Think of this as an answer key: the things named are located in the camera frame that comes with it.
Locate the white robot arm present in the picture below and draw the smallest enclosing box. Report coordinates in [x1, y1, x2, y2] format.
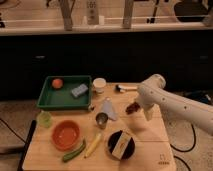
[135, 74, 213, 135]

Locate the green cucumber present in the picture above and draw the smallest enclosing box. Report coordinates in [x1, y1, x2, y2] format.
[62, 140, 86, 162]

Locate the black cable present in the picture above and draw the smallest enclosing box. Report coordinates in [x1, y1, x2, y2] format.
[169, 122, 198, 171]

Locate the white-handled brush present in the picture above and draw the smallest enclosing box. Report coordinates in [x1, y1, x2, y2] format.
[115, 84, 137, 93]

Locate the white cup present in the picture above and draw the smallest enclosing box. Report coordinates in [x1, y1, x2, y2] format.
[93, 78, 106, 93]

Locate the black bowl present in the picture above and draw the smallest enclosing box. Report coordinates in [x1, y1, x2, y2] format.
[107, 130, 135, 160]

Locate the green plastic tray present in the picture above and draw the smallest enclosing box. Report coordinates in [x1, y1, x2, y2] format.
[37, 75, 92, 111]

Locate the red bowl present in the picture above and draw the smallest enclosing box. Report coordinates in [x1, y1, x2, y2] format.
[51, 120, 80, 151]

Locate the blue-grey sponge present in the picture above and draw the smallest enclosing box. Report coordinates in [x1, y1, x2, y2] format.
[71, 84, 88, 98]

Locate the small metal cup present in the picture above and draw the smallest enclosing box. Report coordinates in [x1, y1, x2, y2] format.
[96, 113, 108, 129]

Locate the white card box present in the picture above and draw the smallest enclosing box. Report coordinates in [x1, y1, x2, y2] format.
[112, 132, 131, 159]

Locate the dark red grape bunch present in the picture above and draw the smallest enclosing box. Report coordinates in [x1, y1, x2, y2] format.
[126, 102, 140, 115]

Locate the orange fruit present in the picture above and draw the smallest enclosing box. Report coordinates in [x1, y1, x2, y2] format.
[52, 78, 63, 89]

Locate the light green cup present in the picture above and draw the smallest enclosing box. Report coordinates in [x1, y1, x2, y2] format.
[37, 111, 52, 128]

